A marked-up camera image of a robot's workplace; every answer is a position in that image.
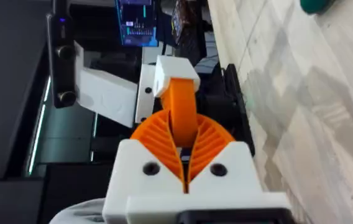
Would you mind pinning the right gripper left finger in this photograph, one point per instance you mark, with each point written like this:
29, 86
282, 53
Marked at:
133, 183

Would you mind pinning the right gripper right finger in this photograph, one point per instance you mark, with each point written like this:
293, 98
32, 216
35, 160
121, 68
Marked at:
235, 177

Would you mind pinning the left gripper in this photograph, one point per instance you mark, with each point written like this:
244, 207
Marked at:
213, 105

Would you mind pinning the black upright wrist plate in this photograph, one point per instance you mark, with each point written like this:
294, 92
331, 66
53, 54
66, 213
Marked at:
240, 109

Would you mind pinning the computer monitor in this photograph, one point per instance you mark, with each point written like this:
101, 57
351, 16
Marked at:
137, 21

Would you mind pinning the green disc with holes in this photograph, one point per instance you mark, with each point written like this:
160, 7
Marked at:
314, 5

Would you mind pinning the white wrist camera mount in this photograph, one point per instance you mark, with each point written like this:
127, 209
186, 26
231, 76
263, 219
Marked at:
108, 93

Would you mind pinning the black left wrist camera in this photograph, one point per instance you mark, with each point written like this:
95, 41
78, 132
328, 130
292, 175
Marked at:
61, 56

